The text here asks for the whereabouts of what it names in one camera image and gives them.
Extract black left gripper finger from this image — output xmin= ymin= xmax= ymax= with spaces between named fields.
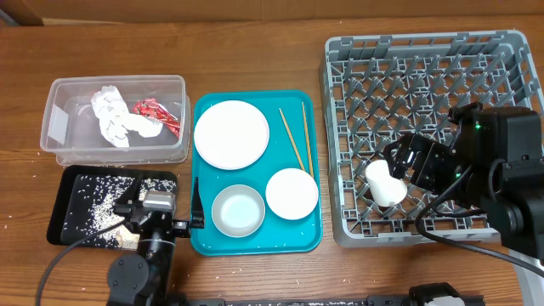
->
xmin=190 ymin=177 xmax=205 ymax=229
xmin=121 ymin=176 xmax=143 ymax=207

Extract grey bowl with rice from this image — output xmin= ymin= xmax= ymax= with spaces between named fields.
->
xmin=212 ymin=184 xmax=265 ymax=238

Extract white cup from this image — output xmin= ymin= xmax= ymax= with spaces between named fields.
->
xmin=365 ymin=160 xmax=407 ymax=207

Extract white napkin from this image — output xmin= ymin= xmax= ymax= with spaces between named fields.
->
xmin=91 ymin=86 xmax=163 ymax=148

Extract red snack wrapper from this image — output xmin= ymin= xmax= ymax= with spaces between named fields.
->
xmin=133 ymin=98 xmax=180 ymax=139

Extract white round plate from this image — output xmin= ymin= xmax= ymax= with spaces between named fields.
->
xmin=194 ymin=100 xmax=269 ymax=170

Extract pink bowl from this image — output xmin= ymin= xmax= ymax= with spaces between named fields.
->
xmin=265 ymin=168 xmax=319 ymax=220

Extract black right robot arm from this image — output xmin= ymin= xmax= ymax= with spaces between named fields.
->
xmin=382 ymin=103 xmax=543 ymax=259

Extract grey dishwasher rack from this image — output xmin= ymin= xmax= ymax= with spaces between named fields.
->
xmin=320 ymin=30 xmax=543 ymax=248

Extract spilled rice pile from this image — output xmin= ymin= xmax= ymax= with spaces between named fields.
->
xmin=63 ymin=173 xmax=178 ymax=250

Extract black tray bin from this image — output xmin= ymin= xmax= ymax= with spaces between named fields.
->
xmin=47 ymin=166 xmax=177 ymax=246

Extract clear plastic container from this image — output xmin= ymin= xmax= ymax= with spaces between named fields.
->
xmin=40 ymin=75 xmax=191 ymax=166

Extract teal plastic tray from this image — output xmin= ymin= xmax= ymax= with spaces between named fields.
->
xmin=190 ymin=90 xmax=323 ymax=256

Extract right wooden chopstick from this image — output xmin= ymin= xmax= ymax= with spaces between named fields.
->
xmin=301 ymin=102 xmax=315 ymax=178

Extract wooden chopstick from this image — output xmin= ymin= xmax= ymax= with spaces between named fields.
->
xmin=279 ymin=108 xmax=306 ymax=171
xmin=301 ymin=102 xmax=315 ymax=178

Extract left wooden chopstick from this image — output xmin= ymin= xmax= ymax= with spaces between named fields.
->
xmin=279 ymin=108 xmax=306 ymax=171

